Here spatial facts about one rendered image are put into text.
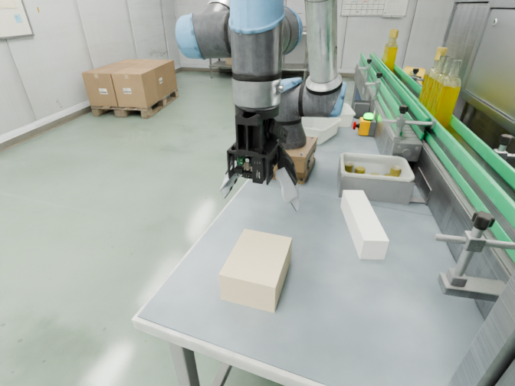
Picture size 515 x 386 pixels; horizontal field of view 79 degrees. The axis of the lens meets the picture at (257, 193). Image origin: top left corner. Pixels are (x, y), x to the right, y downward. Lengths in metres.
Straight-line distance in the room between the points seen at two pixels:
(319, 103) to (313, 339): 0.72
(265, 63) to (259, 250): 0.41
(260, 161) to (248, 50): 0.16
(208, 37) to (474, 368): 0.60
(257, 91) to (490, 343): 0.41
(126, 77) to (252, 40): 4.04
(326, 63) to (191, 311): 0.77
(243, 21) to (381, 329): 0.60
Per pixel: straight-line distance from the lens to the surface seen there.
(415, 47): 7.33
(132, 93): 4.48
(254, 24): 0.46
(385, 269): 0.83
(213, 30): 0.60
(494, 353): 0.44
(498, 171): 0.99
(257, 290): 0.66
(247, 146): 0.49
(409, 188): 1.08
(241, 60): 0.47
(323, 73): 1.03
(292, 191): 0.57
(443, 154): 1.11
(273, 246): 0.72
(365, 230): 0.84
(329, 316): 0.70
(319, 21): 0.96
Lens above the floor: 1.30
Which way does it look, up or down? 31 degrees down
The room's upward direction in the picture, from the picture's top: straight up
